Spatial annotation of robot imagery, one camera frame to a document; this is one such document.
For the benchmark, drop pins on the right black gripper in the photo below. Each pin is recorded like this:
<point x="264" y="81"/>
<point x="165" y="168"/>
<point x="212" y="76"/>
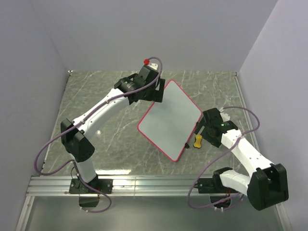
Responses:
<point x="213" y="141"/>

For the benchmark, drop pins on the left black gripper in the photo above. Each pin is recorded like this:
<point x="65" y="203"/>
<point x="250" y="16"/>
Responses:
<point x="157" y="95"/>

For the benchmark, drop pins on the yellow whiteboard eraser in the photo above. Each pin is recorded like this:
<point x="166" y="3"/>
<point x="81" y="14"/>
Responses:
<point x="198" y="141"/>

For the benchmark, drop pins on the red framed whiteboard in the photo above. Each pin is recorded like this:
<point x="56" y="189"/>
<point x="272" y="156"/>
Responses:
<point x="169" y="125"/>

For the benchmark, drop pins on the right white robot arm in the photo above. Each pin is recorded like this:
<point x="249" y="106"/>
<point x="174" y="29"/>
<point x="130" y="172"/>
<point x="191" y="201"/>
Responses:
<point x="265" y="184"/>

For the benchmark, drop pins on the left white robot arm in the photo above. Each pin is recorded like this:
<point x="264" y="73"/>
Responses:
<point x="76" y="134"/>

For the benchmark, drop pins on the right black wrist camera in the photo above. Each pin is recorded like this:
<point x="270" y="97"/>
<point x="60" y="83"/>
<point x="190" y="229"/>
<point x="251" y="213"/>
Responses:
<point x="212" y="117"/>

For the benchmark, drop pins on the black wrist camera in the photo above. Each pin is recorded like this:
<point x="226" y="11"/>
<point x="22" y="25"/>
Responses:
<point x="212" y="117"/>
<point x="145" y="76"/>

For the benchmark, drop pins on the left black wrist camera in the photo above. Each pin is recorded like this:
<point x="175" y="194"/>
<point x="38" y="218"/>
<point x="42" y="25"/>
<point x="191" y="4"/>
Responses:
<point x="145" y="76"/>

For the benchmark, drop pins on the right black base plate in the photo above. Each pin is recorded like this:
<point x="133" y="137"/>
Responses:
<point x="209" y="185"/>

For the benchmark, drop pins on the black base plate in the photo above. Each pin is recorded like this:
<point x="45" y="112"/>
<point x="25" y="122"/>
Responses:
<point x="103" y="185"/>
<point x="209" y="185"/>

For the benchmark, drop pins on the aluminium mounting rail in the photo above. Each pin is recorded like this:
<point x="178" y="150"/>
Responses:
<point x="123" y="185"/>

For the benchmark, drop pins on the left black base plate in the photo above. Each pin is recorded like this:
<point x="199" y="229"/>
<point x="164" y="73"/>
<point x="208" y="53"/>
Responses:
<point x="103" y="185"/>

